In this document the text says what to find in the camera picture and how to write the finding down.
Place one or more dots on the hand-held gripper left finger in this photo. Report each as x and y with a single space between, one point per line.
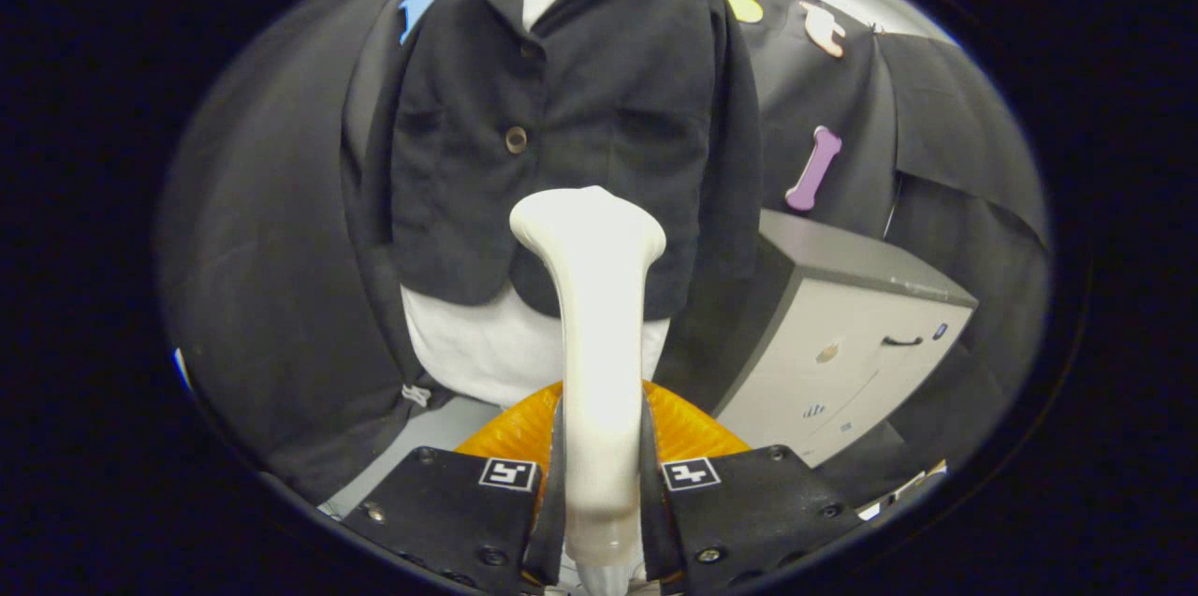
459 512

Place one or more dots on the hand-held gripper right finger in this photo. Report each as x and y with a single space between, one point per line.
739 512

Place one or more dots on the black suit jacket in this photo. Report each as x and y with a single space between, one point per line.
608 109

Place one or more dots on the grey cabinet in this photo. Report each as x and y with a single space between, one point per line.
824 315

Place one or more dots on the black backdrop cloth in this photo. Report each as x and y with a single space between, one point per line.
262 203

